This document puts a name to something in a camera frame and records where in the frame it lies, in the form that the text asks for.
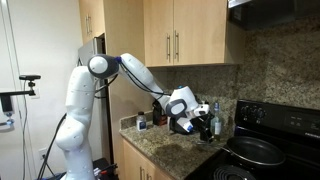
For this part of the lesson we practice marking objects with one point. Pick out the black red tool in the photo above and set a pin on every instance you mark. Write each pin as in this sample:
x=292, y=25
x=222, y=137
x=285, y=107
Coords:
x=105, y=168

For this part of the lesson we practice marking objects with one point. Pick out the black electric stove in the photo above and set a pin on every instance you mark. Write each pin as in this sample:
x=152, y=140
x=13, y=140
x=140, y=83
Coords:
x=283, y=120

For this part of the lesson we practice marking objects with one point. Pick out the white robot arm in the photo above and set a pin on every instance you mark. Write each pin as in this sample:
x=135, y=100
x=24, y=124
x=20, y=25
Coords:
x=80, y=100

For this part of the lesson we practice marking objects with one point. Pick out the black camera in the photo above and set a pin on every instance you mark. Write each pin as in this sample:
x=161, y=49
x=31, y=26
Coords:
x=30, y=77

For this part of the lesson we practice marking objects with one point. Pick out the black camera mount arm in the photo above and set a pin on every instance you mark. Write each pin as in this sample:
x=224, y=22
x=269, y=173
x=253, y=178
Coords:
x=16, y=93

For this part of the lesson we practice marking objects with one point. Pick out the white wall outlet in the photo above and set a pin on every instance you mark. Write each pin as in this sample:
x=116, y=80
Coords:
x=36, y=93
x=43, y=153

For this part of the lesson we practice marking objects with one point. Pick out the metal door lever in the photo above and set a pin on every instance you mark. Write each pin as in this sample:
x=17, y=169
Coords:
x=8, y=122

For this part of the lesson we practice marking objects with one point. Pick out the white salt container blue label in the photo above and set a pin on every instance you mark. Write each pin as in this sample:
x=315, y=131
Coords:
x=141, y=123

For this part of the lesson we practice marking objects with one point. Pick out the narrow wood wall cabinet door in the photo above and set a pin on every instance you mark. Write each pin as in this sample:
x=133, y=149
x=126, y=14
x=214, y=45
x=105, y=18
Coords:
x=156, y=26

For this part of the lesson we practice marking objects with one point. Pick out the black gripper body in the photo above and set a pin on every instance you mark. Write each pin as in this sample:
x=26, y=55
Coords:
x=203, y=121

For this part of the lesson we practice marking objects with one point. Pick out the wide wood wall cabinet door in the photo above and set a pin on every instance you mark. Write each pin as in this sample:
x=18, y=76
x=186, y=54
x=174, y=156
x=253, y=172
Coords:
x=203, y=30

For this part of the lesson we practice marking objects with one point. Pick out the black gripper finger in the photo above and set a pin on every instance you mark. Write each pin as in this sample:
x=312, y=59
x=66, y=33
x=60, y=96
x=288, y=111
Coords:
x=210, y=134
x=203, y=136

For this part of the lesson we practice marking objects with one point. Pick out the metal range hood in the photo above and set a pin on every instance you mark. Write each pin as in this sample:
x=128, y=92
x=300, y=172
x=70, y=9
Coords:
x=276, y=13

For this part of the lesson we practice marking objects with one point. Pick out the small wood cabinet door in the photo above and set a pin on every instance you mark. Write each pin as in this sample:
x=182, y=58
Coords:
x=97, y=16
x=83, y=13

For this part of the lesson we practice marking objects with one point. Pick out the light wood base cabinet door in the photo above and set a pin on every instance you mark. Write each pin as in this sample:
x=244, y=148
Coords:
x=131, y=160
x=160, y=175

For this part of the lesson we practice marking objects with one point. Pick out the large black coil burner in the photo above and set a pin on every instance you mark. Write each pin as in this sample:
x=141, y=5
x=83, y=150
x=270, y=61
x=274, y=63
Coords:
x=233, y=174

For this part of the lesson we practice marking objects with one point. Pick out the tall wood cabinet side panel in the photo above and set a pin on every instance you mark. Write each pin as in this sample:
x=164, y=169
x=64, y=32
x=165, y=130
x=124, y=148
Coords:
x=126, y=33

